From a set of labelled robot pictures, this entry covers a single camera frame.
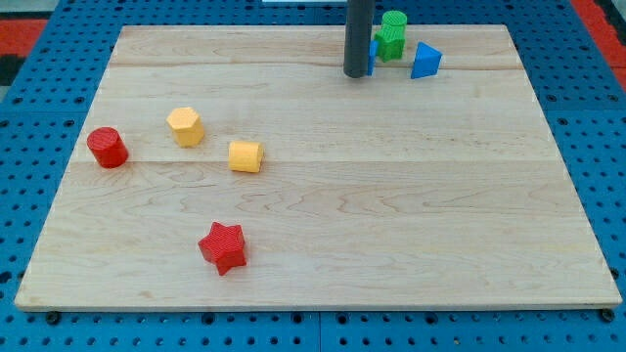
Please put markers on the green star block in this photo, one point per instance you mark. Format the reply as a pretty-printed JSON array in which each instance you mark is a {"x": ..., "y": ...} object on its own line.
[{"x": 391, "y": 42}]

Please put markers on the blue cube block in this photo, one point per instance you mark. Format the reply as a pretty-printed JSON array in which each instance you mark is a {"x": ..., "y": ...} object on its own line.
[{"x": 372, "y": 57}]

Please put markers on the red cylinder block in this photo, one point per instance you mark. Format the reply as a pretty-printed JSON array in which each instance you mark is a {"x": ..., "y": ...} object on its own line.
[{"x": 107, "y": 147}]

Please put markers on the green cylinder block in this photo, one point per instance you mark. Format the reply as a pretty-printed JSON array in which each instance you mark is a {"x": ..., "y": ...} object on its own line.
[{"x": 394, "y": 18}]

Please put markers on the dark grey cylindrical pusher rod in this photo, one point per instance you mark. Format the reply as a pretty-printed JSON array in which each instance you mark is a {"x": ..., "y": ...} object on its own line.
[{"x": 358, "y": 28}]

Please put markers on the light wooden board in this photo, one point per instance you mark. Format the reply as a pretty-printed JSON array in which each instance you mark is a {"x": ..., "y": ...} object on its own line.
[{"x": 387, "y": 193}]

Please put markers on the blue triangle block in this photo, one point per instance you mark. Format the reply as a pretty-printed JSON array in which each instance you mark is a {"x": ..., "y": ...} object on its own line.
[{"x": 426, "y": 62}]

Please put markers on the red star block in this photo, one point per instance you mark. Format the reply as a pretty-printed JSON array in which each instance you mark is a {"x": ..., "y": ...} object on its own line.
[{"x": 224, "y": 247}]

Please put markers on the yellow hexagon block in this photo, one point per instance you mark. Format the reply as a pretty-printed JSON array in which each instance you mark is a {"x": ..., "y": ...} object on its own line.
[{"x": 186, "y": 126}]

